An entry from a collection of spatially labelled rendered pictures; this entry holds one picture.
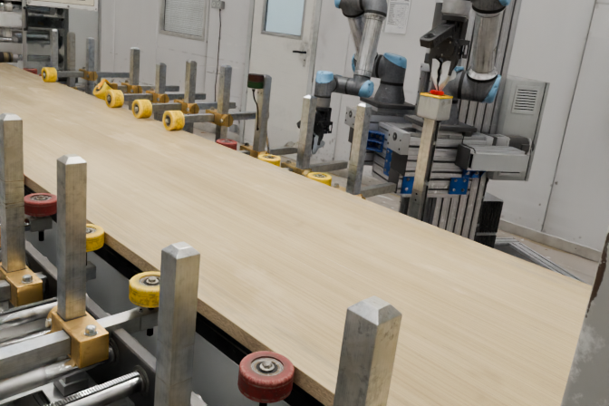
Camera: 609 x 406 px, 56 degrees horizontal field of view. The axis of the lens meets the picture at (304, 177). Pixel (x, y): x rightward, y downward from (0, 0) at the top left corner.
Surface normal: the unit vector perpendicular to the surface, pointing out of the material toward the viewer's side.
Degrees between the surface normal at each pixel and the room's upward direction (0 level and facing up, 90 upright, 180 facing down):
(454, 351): 0
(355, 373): 90
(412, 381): 0
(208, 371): 90
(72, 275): 90
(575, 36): 90
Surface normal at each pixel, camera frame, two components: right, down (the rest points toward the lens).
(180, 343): 0.69, 0.26
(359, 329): -0.71, 0.11
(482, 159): 0.29, 0.29
